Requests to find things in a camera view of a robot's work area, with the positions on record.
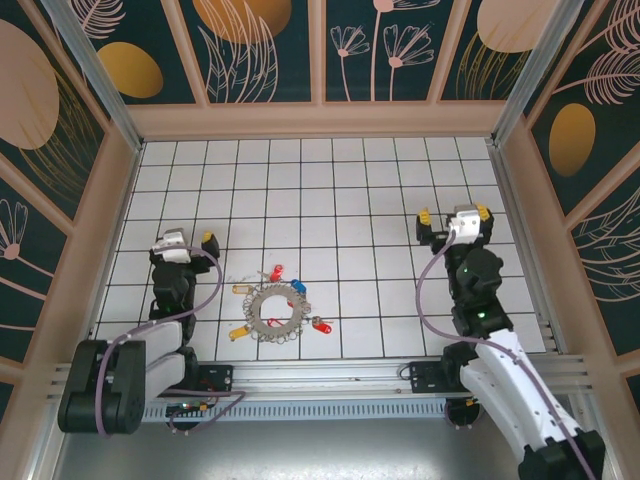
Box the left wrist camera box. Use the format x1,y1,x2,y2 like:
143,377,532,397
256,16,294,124
151,228,194,264

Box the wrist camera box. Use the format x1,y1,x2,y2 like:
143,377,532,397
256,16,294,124
151,228,194,264
446,203,484,236

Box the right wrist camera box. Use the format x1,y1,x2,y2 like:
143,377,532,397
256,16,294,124
446,203,484,236

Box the aluminium side rail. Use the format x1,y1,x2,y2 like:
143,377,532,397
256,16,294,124
487,142,586,381

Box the wall panel pink leaf outlines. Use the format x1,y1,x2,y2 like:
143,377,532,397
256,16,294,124
564,159,640,361

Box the wall panel single pink flower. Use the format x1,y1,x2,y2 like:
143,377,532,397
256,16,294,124
0,152,76,374

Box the aluminium frame post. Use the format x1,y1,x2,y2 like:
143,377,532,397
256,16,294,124
42,0,146,154
489,0,601,149

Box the wall panel orange oval feather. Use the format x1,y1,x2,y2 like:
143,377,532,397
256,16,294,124
522,0,640,221

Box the wall panel pink disc leaves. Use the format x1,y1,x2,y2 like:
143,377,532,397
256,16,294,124
435,0,546,104

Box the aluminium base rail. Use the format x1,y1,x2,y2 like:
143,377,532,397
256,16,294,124
47,353,594,401

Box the grey slotted cable duct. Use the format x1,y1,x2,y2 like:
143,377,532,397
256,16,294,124
143,401,451,422

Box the wall panel with pink flowers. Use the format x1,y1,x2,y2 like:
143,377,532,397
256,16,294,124
319,0,441,106

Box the wall panel with yellow oval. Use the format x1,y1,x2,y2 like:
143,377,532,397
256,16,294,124
74,0,209,107

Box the wall panel large pink disc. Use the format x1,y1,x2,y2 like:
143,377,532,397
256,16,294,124
0,0,112,224

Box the wall panel orange disc leaves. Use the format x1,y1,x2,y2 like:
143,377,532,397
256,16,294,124
177,0,321,107

